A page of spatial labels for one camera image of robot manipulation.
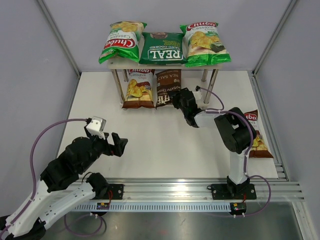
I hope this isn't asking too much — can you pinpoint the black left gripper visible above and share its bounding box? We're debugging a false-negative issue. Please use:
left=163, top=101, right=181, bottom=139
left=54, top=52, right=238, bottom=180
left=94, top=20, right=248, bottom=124
left=79, top=125, right=128, bottom=173

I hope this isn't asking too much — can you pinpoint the brown Kettle chips bag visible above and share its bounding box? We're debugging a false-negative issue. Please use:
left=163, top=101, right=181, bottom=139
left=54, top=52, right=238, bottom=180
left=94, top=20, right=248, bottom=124
left=155, top=69, right=182, bottom=108

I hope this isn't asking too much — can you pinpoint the brown Chuba bag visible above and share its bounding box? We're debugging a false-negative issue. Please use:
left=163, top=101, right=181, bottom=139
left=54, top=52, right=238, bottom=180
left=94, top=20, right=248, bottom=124
left=244, top=109, right=274, bottom=159
left=122, top=69, right=155, bottom=109

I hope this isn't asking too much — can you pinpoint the green Chuba seaweed bag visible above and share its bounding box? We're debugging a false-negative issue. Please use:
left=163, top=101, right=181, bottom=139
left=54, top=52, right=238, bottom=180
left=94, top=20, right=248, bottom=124
left=98, top=21, right=147, bottom=64
left=179, top=21, right=232, bottom=68

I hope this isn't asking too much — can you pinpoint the green Real chips bag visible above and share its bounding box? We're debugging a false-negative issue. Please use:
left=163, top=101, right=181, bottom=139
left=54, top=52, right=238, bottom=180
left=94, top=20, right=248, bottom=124
left=139, top=32, right=187, bottom=65

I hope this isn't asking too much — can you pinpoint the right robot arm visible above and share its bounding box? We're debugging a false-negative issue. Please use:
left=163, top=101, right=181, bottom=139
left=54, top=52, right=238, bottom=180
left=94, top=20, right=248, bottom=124
left=168, top=88, right=257, bottom=201

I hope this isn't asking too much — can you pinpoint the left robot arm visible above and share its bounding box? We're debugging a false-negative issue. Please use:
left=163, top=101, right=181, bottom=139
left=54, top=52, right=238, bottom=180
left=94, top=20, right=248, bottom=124
left=0, top=133, right=128, bottom=240

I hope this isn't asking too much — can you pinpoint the white two-tier shelf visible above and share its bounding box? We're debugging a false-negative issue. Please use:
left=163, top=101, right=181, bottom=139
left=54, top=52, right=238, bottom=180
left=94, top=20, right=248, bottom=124
left=106, top=57, right=223, bottom=104

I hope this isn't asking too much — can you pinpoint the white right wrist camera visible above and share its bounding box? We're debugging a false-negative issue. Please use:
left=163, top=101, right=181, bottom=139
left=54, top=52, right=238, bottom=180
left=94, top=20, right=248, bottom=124
left=192, top=85, right=203, bottom=104

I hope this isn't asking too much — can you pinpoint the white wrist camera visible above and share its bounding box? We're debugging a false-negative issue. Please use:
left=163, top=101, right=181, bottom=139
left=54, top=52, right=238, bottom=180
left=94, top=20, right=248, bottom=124
left=84, top=116, right=107, bottom=140
left=192, top=85, right=203, bottom=104

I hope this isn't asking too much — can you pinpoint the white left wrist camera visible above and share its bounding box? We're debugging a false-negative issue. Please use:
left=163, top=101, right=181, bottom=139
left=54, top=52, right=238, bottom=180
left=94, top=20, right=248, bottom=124
left=84, top=116, right=107, bottom=140

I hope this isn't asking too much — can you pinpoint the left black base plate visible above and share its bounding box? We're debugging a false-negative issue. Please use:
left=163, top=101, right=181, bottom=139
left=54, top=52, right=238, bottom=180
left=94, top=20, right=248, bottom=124
left=93, top=184, right=125, bottom=200

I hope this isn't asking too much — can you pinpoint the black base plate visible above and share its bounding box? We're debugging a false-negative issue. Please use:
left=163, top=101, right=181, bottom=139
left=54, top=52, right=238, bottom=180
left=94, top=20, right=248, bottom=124
left=93, top=184, right=125, bottom=200
left=206, top=183, right=257, bottom=200

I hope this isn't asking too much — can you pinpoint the white slotted cable duct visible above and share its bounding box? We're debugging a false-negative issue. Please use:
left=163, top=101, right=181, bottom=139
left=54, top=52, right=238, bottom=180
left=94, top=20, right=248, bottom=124
left=74, top=201, right=231, bottom=213

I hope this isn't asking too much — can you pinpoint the aluminium frame post right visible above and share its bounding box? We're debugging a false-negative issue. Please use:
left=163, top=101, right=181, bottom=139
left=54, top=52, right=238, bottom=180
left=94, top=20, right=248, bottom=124
left=251, top=0, right=301, bottom=76

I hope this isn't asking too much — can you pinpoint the aluminium frame post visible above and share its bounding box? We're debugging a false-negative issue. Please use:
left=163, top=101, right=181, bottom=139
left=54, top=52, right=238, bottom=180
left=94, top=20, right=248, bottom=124
left=251, top=0, right=301, bottom=76
left=36, top=0, right=81, bottom=75

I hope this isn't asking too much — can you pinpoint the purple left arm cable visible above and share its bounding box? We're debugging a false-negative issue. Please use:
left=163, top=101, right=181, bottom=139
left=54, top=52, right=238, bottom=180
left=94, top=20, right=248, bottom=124
left=1, top=118, right=107, bottom=237

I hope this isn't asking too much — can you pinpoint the aluminium frame post left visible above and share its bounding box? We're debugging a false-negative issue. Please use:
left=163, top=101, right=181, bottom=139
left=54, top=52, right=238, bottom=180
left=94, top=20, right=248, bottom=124
left=36, top=0, right=81, bottom=75

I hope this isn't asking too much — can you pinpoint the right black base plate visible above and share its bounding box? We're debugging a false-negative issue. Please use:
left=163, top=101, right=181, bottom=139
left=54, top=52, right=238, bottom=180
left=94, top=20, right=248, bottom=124
left=206, top=183, right=257, bottom=200

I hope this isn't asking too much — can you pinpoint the aluminium mounting rail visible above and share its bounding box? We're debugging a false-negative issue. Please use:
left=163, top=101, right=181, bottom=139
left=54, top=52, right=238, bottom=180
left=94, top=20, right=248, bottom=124
left=33, top=177, right=306, bottom=202

